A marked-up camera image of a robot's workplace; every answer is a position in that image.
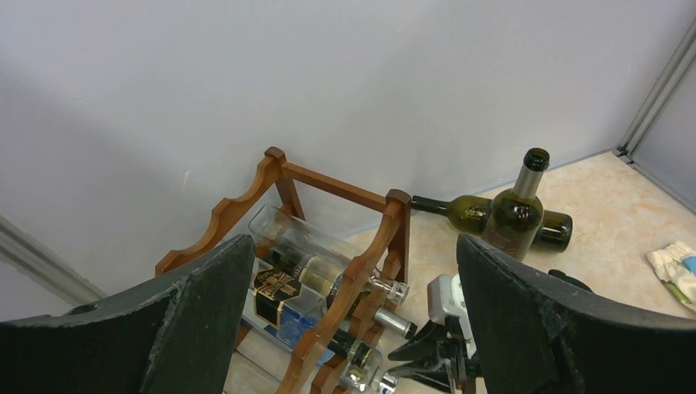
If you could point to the clear bottle black cap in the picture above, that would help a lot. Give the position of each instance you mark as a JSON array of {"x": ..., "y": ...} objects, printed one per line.
[{"x": 269, "y": 280}]

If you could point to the brown wooden wine rack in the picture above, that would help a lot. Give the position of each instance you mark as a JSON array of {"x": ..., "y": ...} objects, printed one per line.
[{"x": 389, "y": 246}]

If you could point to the clear glass bottle back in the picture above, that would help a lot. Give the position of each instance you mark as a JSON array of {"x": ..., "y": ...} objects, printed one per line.
[{"x": 304, "y": 239}]

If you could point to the dark wine bottle beige label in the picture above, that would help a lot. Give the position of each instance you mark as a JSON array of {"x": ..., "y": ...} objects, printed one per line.
[{"x": 394, "y": 291}]

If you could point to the dinosaur print white cloth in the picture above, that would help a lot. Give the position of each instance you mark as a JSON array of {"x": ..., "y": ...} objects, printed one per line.
[{"x": 674, "y": 266}]

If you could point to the lying green wine bottle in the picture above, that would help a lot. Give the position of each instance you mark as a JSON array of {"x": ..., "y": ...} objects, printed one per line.
[{"x": 469, "y": 213}]

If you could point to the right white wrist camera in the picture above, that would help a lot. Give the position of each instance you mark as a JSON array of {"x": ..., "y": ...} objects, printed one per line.
[{"x": 446, "y": 300}]

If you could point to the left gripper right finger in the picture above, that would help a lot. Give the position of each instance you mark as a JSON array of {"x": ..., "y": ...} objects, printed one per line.
[{"x": 536, "y": 333}]

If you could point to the blue square glass bottle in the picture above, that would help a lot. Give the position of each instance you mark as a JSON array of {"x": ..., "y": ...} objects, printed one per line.
[{"x": 283, "y": 320}]

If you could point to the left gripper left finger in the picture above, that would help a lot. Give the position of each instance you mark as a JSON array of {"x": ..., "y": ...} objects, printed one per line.
[{"x": 175, "y": 333}]

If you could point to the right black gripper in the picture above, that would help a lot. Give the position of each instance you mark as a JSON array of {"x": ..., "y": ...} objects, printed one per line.
[{"x": 439, "y": 356}]

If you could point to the dark wine bottle grey label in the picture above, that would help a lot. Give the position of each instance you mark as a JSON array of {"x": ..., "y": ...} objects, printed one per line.
[{"x": 516, "y": 213}]

